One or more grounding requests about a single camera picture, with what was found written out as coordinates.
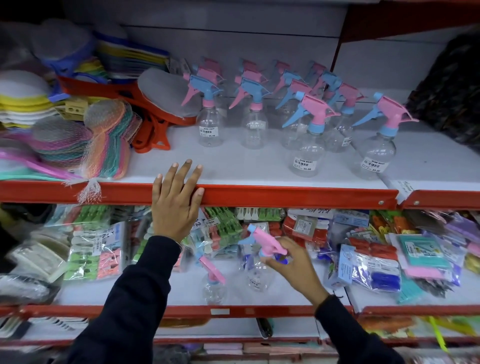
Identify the person's right hand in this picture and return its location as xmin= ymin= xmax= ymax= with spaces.
xmin=261 ymin=236 xmax=331 ymax=306

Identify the person's left hand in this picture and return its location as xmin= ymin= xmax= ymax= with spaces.
xmin=151 ymin=159 xmax=205 ymax=244

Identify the pink-headed clear spray bottle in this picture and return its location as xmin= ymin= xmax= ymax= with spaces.
xmin=198 ymin=256 xmax=229 ymax=305
xmin=238 ymin=223 xmax=291 ymax=293

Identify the person's left forearm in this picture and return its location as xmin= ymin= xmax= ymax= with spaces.
xmin=67 ymin=235 xmax=183 ymax=364

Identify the person's right forearm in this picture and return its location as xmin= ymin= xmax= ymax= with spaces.
xmin=314 ymin=294 xmax=406 ymax=364

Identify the long red shelf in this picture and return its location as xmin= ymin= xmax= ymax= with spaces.
xmin=0 ymin=304 xmax=354 ymax=320
xmin=0 ymin=179 xmax=399 ymax=211

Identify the tall netted colourful scrubber pack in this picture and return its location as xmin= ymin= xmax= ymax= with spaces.
xmin=77 ymin=99 xmax=143 ymax=205

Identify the pile of clothes peg packets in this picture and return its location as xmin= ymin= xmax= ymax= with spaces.
xmin=45 ymin=205 xmax=480 ymax=305

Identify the round netted colourful scrubber pack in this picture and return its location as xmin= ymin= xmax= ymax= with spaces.
xmin=29 ymin=115 xmax=94 ymax=170

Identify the yellow plastic clip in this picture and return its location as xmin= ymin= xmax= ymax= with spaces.
xmin=55 ymin=97 xmax=90 ymax=121

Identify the pink plastic swatter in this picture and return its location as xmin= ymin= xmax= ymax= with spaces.
xmin=0 ymin=148 xmax=84 ymax=181

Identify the stack of colourful plastic plates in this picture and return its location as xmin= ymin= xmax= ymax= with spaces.
xmin=93 ymin=31 xmax=170 ymax=84

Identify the group of pink blue sprayers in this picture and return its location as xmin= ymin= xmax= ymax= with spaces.
xmin=181 ymin=56 xmax=420 ymax=181

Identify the pile of white plastic packets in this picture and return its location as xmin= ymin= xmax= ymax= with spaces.
xmin=0 ymin=227 xmax=71 ymax=302

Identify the white shelf price label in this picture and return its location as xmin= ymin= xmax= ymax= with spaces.
xmin=389 ymin=179 xmax=414 ymax=200

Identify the short red shelf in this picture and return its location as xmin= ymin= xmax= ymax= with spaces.
xmin=358 ymin=305 xmax=480 ymax=319
xmin=399 ymin=188 xmax=480 ymax=211

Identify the stack of white yellow sponges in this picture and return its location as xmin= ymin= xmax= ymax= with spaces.
xmin=0 ymin=69 xmax=59 ymax=130

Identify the pile of colourful packaged goods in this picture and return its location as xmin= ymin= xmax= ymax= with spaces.
xmin=358 ymin=315 xmax=480 ymax=355

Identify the stack of blue mesh strainers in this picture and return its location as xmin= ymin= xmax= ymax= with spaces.
xmin=28 ymin=18 xmax=96 ymax=77

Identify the dark patterned cloth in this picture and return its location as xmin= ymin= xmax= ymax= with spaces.
xmin=406 ymin=31 xmax=480 ymax=152

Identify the black handled tool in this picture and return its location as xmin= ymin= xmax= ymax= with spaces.
xmin=256 ymin=317 xmax=274 ymax=340

